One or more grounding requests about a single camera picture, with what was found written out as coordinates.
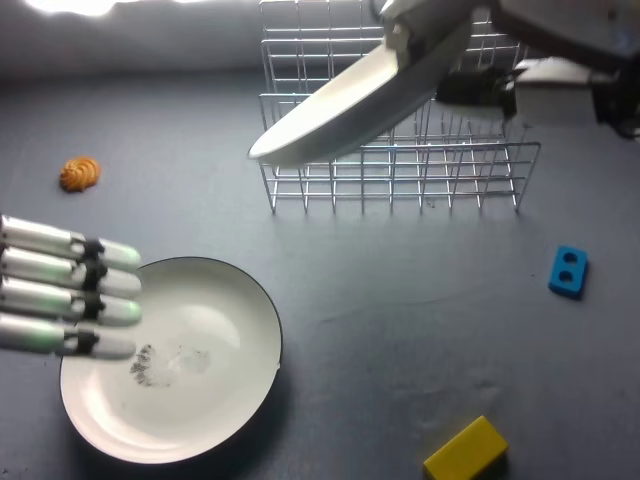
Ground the orange swirl cookie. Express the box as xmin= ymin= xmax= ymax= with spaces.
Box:
xmin=59 ymin=155 xmax=104 ymax=194

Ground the yellow rectangular block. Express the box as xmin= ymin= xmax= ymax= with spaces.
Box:
xmin=421 ymin=414 xmax=512 ymax=480

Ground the white cloth backdrop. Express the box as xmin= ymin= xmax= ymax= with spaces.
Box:
xmin=0 ymin=0 xmax=389 ymax=87

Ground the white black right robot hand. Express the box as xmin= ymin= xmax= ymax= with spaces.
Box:
xmin=379 ymin=0 xmax=495 ymax=67

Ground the silver wire plate rack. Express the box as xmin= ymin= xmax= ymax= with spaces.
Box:
xmin=257 ymin=0 xmax=543 ymax=216

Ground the white round plate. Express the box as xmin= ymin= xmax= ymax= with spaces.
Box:
xmin=247 ymin=22 xmax=474 ymax=167
xmin=59 ymin=255 xmax=286 ymax=466

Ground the blue block with two holes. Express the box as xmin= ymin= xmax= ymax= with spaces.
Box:
xmin=546 ymin=244 xmax=590 ymax=301

